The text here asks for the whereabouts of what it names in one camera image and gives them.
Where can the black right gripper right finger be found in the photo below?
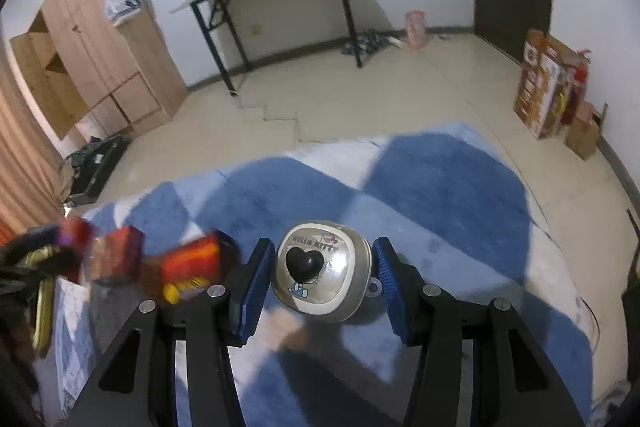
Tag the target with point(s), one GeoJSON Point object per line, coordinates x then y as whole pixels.
{"type": "Point", "coordinates": [478, 363]}

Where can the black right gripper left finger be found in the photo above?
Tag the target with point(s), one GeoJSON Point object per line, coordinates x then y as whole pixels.
{"type": "Point", "coordinates": [134, 383]}

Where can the red white cigarette box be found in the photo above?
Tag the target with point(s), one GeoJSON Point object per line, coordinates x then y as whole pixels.
{"type": "Point", "coordinates": [186, 270]}

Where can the lavender round compact case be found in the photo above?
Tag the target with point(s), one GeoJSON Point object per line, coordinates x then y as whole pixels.
{"type": "Point", "coordinates": [324, 270]}

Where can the red cigarette carton with lighter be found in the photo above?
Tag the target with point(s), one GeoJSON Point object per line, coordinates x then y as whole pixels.
{"type": "Point", "coordinates": [108, 260]}

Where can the yellow oval plastic tray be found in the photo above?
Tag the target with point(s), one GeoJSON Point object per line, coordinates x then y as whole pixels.
{"type": "Point", "coordinates": [41, 317]}

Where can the beige curtain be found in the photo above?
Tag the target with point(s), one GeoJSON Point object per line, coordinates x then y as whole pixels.
{"type": "Point", "coordinates": [29, 162]}

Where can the open black suitcase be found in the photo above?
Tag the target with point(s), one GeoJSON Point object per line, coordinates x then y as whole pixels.
{"type": "Point", "coordinates": [85, 172]}

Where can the brown cardboard box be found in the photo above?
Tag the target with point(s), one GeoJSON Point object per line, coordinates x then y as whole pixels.
{"type": "Point", "coordinates": [585, 130]}

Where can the wooden wardrobe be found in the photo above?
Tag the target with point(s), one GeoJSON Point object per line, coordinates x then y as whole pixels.
{"type": "Point", "coordinates": [80, 66]}

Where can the red fire extinguisher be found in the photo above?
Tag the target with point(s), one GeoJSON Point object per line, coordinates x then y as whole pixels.
{"type": "Point", "coordinates": [578, 85]}

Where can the orange printed cardboard box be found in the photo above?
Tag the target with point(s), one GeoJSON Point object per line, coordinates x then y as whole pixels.
{"type": "Point", "coordinates": [547, 72]}

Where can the dark clothes pile on floor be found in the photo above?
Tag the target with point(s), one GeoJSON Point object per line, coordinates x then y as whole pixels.
{"type": "Point", "coordinates": [370, 42]}

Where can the pink bag on floor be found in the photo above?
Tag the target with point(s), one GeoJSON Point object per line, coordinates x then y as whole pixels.
{"type": "Point", "coordinates": [415, 26]}

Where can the black folding table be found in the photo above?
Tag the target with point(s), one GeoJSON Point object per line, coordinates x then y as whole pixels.
{"type": "Point", "coordinates": [244, 35]}

